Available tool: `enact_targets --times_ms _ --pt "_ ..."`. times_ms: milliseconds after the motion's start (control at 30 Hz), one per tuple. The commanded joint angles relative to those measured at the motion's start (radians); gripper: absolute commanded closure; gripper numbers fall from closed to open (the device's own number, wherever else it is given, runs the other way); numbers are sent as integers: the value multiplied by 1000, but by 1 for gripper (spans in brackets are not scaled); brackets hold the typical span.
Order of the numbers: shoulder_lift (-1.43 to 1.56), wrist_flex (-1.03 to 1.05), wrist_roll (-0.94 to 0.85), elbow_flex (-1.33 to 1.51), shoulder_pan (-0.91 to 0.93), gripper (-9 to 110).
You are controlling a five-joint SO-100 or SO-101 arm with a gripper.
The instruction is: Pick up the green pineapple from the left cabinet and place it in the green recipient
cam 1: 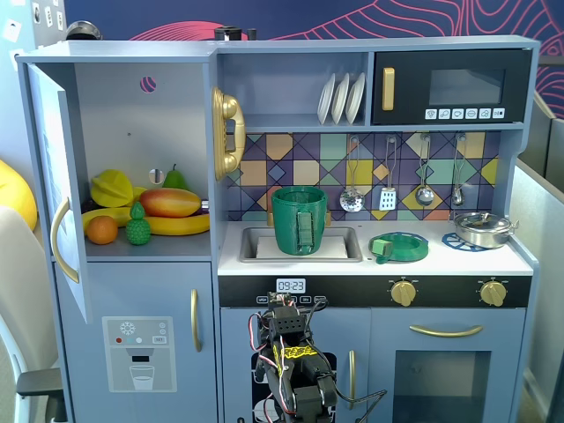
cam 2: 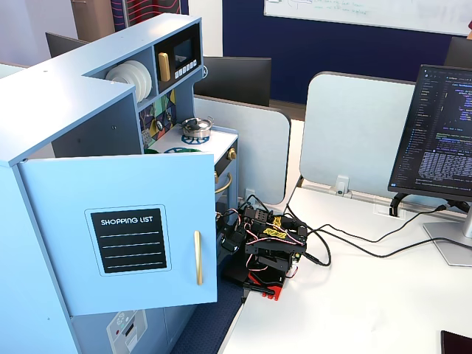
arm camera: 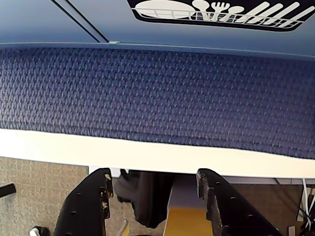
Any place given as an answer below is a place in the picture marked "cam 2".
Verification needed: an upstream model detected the red and black base clamp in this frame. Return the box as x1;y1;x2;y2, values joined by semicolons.
221;263;288;302

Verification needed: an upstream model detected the gold cabinet door handle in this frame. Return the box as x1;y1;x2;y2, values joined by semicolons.
193;230;204;287

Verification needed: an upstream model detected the monitor showing code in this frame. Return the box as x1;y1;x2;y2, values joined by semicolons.
387;64;472;203

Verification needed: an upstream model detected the grey divider clamp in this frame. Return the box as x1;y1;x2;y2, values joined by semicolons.
334;175;350;196

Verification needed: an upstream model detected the white toy plate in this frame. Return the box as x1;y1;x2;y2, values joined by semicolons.
123;60;148;103
132;60;153;101
105;63;143;100

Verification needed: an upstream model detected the black cable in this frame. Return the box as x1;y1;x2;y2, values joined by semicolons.
283;206;449;259
304;204;449;267

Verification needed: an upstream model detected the light grey desk divider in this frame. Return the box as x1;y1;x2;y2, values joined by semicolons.
299;72;472;204
193;94;292;206

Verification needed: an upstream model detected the gold oven handle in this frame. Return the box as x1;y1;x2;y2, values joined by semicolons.
215;173;233;195

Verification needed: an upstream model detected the steel toy pot with lid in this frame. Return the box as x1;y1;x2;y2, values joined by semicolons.
180;116;215;139

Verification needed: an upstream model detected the gold microwave handle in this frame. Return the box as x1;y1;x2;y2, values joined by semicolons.
157;52;172;83

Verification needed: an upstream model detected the silver monitor stand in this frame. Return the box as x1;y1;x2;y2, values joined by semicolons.
423;201;472;267

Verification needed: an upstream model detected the dark flat device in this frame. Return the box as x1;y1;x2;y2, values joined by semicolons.
440;330;472;354

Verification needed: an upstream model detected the black toy microwave door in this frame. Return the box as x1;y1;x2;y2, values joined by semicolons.
153;24;202;93

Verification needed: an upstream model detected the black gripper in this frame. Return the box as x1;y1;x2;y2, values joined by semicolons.
215;206;272;240

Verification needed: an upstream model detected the black monitor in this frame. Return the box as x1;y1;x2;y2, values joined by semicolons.
444;35;472;69
45;32;89;59
193;56;273;108

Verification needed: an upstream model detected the blue toy kitchen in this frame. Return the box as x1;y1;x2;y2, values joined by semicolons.
0;13;240;354

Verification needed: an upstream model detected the blue shopping list cabinet door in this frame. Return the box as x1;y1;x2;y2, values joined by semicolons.
16;153;219;317

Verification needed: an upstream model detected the whiteboard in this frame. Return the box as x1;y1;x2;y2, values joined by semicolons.
263;0;472;38

